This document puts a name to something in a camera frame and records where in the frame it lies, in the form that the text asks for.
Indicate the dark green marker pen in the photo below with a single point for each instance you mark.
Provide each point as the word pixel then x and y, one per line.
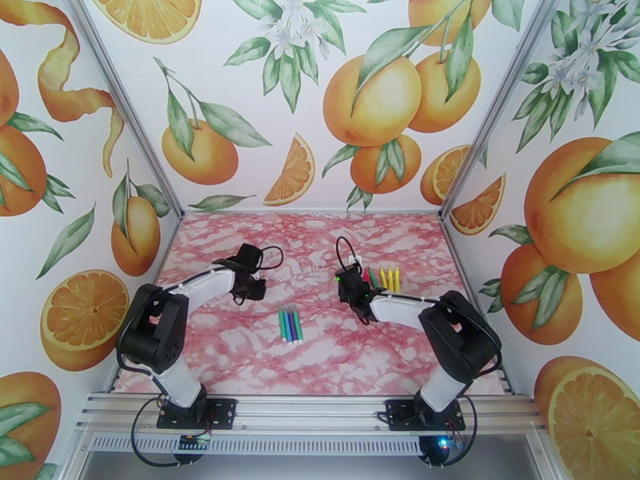
pixel 374 279

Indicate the black round hub with LED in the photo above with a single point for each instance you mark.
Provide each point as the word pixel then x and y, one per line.
pixel 435 453

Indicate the teal marker pen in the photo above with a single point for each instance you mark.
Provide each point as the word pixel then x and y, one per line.
pixel 299 323

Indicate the red marker pen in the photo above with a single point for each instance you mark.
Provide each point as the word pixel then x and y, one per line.
pixel 366 276

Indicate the purple marker pen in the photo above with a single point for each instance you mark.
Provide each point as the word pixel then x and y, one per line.
pixel 293 324

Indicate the small circuit board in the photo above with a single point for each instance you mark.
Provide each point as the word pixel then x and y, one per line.
pixel 192 442

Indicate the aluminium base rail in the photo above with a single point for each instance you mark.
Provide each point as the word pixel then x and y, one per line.
pixel 310 413

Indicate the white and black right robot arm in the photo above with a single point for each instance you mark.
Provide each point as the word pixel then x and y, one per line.
pixel 400 308

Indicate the yellow marker pen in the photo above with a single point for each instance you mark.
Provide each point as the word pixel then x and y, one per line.
pixel 390 281
pixel 383 281
pixel 397 281

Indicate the bright green marker pen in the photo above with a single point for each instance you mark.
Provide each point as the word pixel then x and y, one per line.
pixel 282 323

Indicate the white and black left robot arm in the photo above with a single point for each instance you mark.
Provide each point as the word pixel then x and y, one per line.
pixel 205 286

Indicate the aluminium side rail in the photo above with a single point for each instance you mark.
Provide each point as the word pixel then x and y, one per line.
pixel 506 383

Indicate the perforated metal vent strip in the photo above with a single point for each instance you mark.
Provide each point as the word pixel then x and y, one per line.
pixel 300 446

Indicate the aluminium corner post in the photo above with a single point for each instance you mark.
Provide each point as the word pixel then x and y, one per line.
pixel 127 108
pixel 497 103

